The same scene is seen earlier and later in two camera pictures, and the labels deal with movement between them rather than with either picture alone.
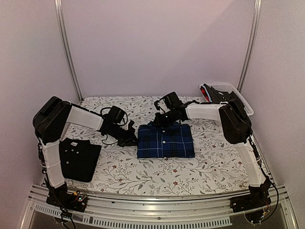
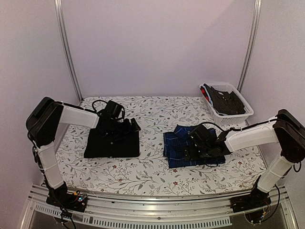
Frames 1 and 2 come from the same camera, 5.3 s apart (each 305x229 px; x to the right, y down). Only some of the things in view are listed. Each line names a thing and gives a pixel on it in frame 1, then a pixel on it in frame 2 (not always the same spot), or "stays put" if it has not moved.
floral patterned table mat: x=217 y=165 stays put
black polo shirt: x=78 y=158 → x=99 y=145
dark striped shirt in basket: x=217 y=96 stays put
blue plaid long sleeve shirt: x=174 y=140 → x=174 y=144
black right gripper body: x=167 y=120 → x=203 y=154
